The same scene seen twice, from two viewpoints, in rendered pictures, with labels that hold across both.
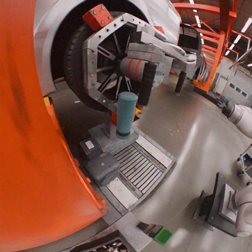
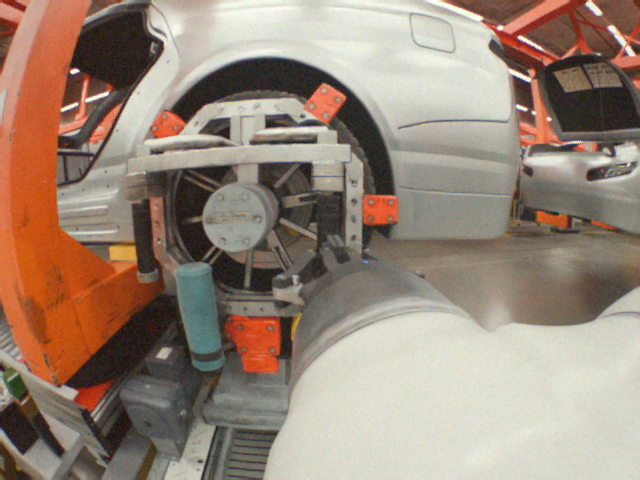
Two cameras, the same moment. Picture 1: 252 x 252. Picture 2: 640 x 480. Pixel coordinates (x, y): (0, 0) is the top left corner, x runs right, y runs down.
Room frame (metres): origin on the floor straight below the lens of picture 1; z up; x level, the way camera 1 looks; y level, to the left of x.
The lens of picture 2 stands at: (0.20, -0.59, 0.92)
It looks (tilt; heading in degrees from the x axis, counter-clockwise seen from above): 12 degrees down; 44
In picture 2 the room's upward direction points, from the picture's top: straight up
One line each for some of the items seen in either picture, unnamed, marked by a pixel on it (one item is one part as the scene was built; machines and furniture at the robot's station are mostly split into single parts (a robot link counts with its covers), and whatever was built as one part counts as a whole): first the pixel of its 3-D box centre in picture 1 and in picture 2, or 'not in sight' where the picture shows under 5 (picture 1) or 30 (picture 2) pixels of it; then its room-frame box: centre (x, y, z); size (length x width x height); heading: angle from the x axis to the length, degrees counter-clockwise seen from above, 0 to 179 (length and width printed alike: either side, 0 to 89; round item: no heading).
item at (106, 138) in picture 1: (111, 123); (269, 354); (0.69, 0.14, 0.32); 0.40 x 0.30 x 0.28; 137
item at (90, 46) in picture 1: (132, 66); (250, 210); (0.57, 0.01, 0.85); 0.54 x 0.07 x 0.54; 137
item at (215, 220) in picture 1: (218, 208); not in sight; (-0.11, -1.00, 0.15); 0.50 x 0.50 x 0.30; 51
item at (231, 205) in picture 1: (236, 200); not in sight; (-0.10, -1.01, 0.36); 0.22 x 0.18 x 0.06; 138
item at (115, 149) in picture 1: (111, 136); (274, 392); (0.69, 0.14, 0.13); 0.50 x 0.36 x 0.10; 137
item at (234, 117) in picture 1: (234, 113); (383, 364); (0.30, -0.53, 0.83); 0.09 x 0.06 x 0.09; 138
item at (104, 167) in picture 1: (94, 159); (176, 395); (0.32, 0.20, 0.26); 0.42 x 0.18 x 0.35; 47
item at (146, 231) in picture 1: (153, 231); (26, 404); (-0.07, -0.12, 0.59); 0.04 x 0.04 x 0.04; 47
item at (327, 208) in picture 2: (180, 82); (327, 237); (0.54, -0.27, 0.83); 0.04 x 0.04 x 0.16
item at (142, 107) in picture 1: (146, 85); (142, 239); (0.29, -0.04, 0.83); 0.04 x 0.04 x 0.16
